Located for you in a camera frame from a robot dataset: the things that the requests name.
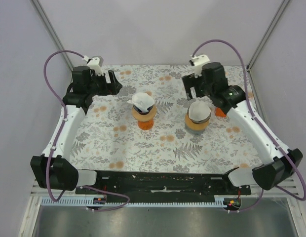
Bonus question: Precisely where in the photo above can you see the floral tablecloth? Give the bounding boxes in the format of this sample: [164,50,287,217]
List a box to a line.
[69,66,261,173]

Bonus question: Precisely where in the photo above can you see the right aluminium frame post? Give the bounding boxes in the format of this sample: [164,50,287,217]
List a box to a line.
[247,0,291,71]

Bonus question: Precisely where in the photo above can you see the aluminium frame post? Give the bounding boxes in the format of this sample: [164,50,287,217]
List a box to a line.
[247,0,291,71]
[29,0,77,71]

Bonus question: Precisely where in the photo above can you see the blue plastic dripper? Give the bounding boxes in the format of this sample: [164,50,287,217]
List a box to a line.
[132,105,156,116]

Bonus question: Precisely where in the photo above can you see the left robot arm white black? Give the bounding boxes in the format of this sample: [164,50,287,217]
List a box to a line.
[30,66,122,194]

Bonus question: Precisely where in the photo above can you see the left aluminium frame post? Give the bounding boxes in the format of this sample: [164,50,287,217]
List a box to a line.
[29,0,77,71]

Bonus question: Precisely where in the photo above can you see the white cable duct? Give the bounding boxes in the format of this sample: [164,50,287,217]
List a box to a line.
[41,197,234,208]

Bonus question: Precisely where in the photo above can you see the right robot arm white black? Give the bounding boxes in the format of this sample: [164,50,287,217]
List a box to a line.
[182,62,303,195]

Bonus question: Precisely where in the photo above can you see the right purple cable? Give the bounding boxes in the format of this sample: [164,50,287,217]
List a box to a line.
[191,39,306,213]

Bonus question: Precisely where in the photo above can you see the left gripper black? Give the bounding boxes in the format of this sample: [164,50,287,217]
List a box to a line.
[87,71,122,97]

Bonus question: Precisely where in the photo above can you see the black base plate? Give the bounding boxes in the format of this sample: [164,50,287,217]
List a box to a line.
[91,170,251,196]

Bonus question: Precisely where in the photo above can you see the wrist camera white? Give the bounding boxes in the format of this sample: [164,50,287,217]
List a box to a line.
[190,54,210,78]
[83,55,105,76]

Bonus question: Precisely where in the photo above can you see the aluminium rail front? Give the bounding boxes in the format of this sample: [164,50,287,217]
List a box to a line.
[250,178,299,198]

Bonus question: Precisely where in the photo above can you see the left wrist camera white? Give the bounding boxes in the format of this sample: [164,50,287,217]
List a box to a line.
[83,55,105,76]

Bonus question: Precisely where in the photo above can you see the coffee filter box orange black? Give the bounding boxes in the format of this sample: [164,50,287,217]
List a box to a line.
[215,107,227,118]

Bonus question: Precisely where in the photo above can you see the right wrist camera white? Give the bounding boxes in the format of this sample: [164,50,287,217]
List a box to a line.
[190,54,210,78]

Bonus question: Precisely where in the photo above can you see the orange glass carafe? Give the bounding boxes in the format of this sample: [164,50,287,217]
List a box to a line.
[138,119,154,130]

